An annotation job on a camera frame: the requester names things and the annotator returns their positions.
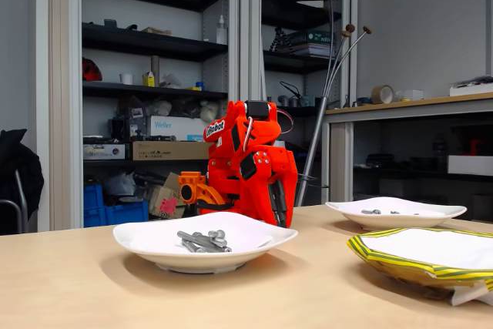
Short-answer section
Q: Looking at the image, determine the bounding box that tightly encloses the dark green box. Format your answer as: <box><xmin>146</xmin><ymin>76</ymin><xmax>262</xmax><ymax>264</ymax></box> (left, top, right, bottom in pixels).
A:
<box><xmin>302</xmin><ymin>30</ymin><xmax>332</xmax><ymax>45</ymax></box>

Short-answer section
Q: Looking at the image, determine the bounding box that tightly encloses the large blue plastic crate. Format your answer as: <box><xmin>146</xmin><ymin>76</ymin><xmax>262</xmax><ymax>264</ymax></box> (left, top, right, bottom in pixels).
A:
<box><xmin>83</xmin><ymin>200</ymin><xmax>149</xmax><ymax>229</ymax></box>

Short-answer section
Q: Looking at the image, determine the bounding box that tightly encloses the white plastic bag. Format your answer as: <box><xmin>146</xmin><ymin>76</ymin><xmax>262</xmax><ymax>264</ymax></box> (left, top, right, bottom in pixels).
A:
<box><xmin>148</xmin><ymin>99</ymin><xmax>173</xmax><ymax>117</ymax></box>

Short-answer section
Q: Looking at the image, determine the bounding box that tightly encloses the black flexible tripod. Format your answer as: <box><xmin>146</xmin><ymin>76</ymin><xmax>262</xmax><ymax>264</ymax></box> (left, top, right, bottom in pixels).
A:
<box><xmin>269</xmin><ymin>26</ymin><xmax>292</xmax><ymax>52</ymax></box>

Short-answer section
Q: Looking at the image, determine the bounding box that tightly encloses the grey metal chair frame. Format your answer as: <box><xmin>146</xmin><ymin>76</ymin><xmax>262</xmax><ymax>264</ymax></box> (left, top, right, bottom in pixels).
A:
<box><xmin>0</xmin><ymin>169</ymin><xmax>29</xmax><ymax>234</ymax></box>

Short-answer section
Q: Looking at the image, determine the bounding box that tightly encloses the long brown cardboard box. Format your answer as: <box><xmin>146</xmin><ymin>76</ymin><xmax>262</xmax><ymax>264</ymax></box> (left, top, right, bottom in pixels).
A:
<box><xmin>132</xmin><ymin>140</ymin><xmax>213</xmax><ymax>161</ymax></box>

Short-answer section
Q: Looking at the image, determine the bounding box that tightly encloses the black jacket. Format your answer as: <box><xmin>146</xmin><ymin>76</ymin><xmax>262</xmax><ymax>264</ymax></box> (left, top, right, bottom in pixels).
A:
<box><xmin>0</xmin><ymin>128</ymin><xmax>45</xmax><ymax>236</ymax></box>

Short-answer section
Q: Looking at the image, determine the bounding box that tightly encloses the white plastic bottle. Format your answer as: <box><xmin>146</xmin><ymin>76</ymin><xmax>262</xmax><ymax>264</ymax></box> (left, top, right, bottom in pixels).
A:
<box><xmin>216</xmin><ymin>15</ymin><xmax>228</xmax><ymax>45</ymax></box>

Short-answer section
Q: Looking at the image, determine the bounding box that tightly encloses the orange printed table clamp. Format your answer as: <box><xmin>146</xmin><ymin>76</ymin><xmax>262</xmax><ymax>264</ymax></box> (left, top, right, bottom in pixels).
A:
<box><xmin>177</xmin><ymin>171</ymin><xmax>232</xmax><ymax>209</ymax></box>

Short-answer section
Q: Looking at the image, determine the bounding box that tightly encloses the stack of papers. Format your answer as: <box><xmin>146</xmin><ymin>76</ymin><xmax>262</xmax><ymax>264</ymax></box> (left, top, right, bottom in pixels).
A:
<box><xmin>290</xmin><ymin>42</ymin><xmax>332</xmax><ymax>57</ymax></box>

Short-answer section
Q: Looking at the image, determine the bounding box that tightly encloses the red black helmet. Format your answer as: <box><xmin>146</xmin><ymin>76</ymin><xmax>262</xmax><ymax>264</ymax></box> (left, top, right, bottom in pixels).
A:
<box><xmin>82</xmin><ymin>57</ymin><xmax>103</xmax><ymax>82</ymax></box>

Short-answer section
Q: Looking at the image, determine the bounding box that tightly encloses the white tray with clutter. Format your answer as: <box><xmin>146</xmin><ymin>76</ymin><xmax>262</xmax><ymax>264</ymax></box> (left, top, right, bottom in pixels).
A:
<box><xmin>449</xmin><ymin>74</ymin><xmax>493</xmax><ymax>97</ymax></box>

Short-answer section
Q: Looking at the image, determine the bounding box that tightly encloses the brown cardboard tube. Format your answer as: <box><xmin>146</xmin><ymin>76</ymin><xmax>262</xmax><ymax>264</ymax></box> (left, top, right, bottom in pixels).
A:
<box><xmin>150</xmin><ymin>55</ymin><xmax>161</xmax><ymax>87</ymax></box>

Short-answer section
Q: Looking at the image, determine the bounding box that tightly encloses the cardboard carton with pink label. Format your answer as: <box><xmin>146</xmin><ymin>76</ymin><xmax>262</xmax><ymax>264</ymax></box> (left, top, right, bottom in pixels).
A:
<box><xmin>148</xmin><ymin>173</ymin><xmax>188</xmax><ymax>219</ymax></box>

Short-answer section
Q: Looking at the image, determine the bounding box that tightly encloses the low grey wood-topped sideboard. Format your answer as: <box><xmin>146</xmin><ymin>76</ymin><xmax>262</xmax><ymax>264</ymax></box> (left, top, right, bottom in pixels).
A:
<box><xmin>321</xmin><ymin>92</ymin><xmax>493</xmax><ymax>222</ymax></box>

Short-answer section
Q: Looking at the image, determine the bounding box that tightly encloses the small blue plastic crate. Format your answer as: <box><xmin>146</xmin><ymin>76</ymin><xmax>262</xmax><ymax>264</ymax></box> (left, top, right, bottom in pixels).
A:
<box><xmin>83</xmin><ymin>184</ymin><xmax>105</xmax><ymax>210</ymax></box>

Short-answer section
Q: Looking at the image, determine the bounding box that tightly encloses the red black servo cable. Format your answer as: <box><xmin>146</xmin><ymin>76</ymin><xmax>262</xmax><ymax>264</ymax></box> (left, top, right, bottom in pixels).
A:
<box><xmin>276</xmin><ymin>109</ymin><xmax>294</xmax><ymax>136</ymax></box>

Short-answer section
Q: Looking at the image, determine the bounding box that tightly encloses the white plush item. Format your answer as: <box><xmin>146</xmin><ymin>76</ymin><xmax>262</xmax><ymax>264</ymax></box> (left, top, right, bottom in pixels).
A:
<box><xmin>200</xmin><ymin>99</ymin><xmax>220</xmax><ymax>122</ymax></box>

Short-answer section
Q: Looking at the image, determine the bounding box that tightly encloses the white servo cable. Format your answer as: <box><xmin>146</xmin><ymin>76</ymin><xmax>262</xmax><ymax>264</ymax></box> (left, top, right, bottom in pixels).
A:
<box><xmin>241</xmin><ymin>116</ymin><xmax>254</xmax><ymax>153</ymax></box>

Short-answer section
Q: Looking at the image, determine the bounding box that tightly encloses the flat white printed box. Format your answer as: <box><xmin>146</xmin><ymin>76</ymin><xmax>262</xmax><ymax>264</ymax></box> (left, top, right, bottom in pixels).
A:
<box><xmin>83</xmin><ymin>143</ymin><xmax>126</xmax><ymax>160</ymax></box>

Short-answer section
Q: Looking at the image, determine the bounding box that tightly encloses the white square ceramic plate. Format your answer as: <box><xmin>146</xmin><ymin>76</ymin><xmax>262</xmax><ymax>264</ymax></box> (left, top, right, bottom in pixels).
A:
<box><xmin>325</xmin><ymin>196</ymin><xmax>468</xmax><ymax>232</ymax></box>
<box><xmin>112</xmin><ymin>211</ymin><xmax>299</xmax><ymax>275</ymax></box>

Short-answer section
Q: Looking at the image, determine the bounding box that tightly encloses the brown packing tape roll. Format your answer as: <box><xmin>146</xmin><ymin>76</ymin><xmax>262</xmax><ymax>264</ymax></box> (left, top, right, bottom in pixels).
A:
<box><xmin>371</xmin><ymin>84</ymin><xmax>394</xmax><ymax>106</ymax></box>

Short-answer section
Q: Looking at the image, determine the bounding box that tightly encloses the white flat storage box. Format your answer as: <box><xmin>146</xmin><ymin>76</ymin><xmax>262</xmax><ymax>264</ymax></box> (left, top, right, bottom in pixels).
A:
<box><xmin>447</xmin><ymin>154</ymin><xmax>493</xmax><ymax>176</ymax></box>

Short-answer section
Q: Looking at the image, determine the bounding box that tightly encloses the metal coat stand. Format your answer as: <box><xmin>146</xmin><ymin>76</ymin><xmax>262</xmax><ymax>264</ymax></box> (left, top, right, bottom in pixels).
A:
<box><xmin>294</xmin><ymin>0</ymin><xmax>374</xmax><ymax>207</ymax></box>

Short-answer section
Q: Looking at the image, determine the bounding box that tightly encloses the yellow green striped paper plate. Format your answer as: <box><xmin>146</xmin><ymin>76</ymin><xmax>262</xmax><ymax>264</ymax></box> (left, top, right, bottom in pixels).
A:
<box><xmin>346</xmin><ymin>227</ymin><xmax>493</xmax><ymax>307</ymax></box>

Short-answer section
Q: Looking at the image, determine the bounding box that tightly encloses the white Weller box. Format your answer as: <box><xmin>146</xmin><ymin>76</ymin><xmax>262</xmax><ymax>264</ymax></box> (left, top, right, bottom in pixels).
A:
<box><xmin>146</xmin><ymin>115</ymin><xmax>220</xmax><ymax>142</ymax></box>

